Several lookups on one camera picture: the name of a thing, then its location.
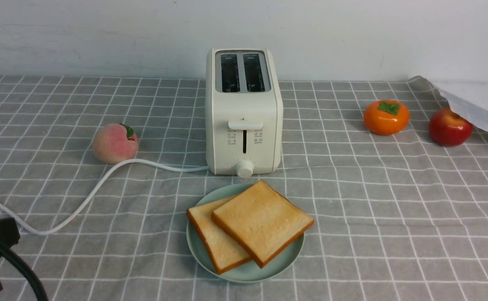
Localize toast slice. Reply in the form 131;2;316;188
187;194;252;275
211;180;314;268

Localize pink peach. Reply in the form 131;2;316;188
92;123;140;165

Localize pale green plate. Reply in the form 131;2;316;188
186;183;305;283

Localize white two-slot toaster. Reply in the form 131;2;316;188
204;49;284;179

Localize grey checked tablecloth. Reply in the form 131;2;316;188
0;75;488;301

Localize orange persimmon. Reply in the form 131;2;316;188
363;99;410;136

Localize red apple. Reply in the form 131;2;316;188
429;107;473;147

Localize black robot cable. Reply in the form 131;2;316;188
0;229;49;301

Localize white power cable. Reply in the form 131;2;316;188
0;158;209;235

